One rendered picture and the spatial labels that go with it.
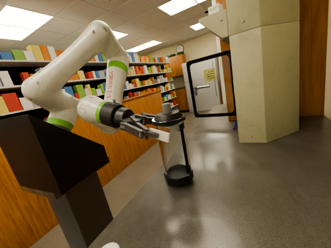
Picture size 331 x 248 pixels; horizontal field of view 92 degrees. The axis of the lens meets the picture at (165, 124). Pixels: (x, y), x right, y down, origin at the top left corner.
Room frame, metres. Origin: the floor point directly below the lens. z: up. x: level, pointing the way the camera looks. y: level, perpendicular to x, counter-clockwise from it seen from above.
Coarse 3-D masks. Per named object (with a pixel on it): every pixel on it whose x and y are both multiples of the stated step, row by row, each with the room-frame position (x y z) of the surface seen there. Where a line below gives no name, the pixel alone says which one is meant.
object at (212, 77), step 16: (192, 64) 1.13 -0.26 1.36; (208, 64) 1.06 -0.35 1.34; (224, 64) 1.01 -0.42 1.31; (192, 80) 1.14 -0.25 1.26; (208, 80) 1.07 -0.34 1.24; (224, 80) 1.01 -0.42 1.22; (208, 96) 1.08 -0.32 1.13; (224, 96) 1.02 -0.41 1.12; (208, 112) 1.09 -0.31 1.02; (224, 112) 1.03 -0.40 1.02
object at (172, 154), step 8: (152, 120) 0.49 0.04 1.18; (176, 120) 0.45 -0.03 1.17; (184, 120) 0.47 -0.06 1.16; (160, 128) 0.46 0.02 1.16; (168, 128) 0.45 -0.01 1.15; (176, 128) 0.45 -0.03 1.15; (176, 136) 0.45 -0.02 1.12; (160, 144) 0.48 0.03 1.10; (168, 144) 0.45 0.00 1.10; (176, 144) 0.45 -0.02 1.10; (168, 152) 0.46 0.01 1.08; (176, 152) 0.45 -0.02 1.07; (168, 160) 0.46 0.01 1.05; (176, 160) 0.45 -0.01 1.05; (184, 160) 0.46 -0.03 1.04; (168, 168) 0.46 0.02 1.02; (176, 168) 0.45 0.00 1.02; (184, 168) 0.46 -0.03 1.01; (168, 176) 0.47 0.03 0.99; (176, 176) 0.45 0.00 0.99; (184, 176) 0.46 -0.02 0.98
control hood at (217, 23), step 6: (216, 12) 0.72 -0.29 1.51; (222, 12) 0.71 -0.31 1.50; (204, 18) 0.74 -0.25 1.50; (210, 18) 0.73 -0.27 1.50; (216, 18) 0.72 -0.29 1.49; (222, 18) 0.71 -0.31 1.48; (204, 24) 0.74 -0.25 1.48; (210, 24) 0.73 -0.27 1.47; (216, 24) 0.72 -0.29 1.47; (222, 24) 0.71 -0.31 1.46; (210, 30) 0.74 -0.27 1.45; (216, 30) 0.72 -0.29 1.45; (222, 30) 0.71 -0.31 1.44; (228, 30) 0.70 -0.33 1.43; (222, 36) 0.71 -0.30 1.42; (228, 36) 0.71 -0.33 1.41; (228, 42) 0.87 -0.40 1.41
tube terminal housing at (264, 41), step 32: (256, 0) 0.65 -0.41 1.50; (288, 0) 0.68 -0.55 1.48; (256, 32) 0.65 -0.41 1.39; (288, 32) 0.68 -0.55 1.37; (256, 64) 0.65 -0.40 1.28; (288, 64) 0.68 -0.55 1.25; (256, 96) 0.66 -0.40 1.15; (288, 96) 0.68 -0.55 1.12; (256, 128) 0.66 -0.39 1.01; (288, 128) 0.68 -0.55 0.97
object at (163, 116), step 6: (168, 102) 0.50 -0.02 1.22; (162, 108) 0.49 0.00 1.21; (168, 108) 0.48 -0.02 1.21; (156, 114) 0.51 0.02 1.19; (162, 114) 0.49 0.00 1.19; (168, 114) 0.47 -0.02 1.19; (174, 114) 0.46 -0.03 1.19; (180, 114) 0.48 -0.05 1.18; (156, 120) 0.47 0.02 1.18; (162, 120) 0.46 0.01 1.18; (168, 120) 0.45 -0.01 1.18
